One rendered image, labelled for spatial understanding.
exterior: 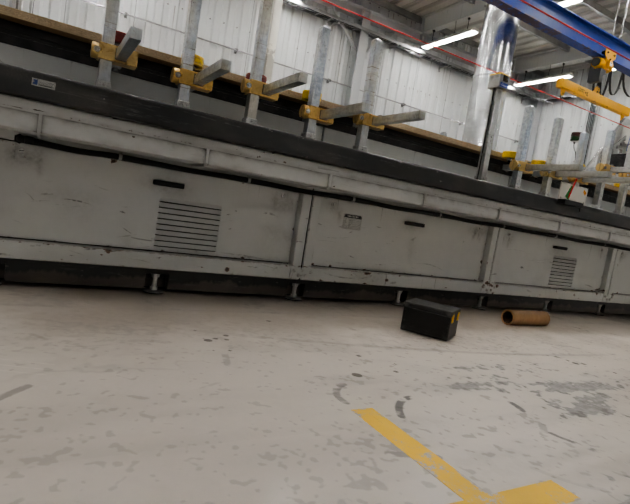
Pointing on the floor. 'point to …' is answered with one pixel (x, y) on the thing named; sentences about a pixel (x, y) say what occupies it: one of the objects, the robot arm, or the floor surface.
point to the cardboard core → (525, 317)
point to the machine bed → (264, 215)
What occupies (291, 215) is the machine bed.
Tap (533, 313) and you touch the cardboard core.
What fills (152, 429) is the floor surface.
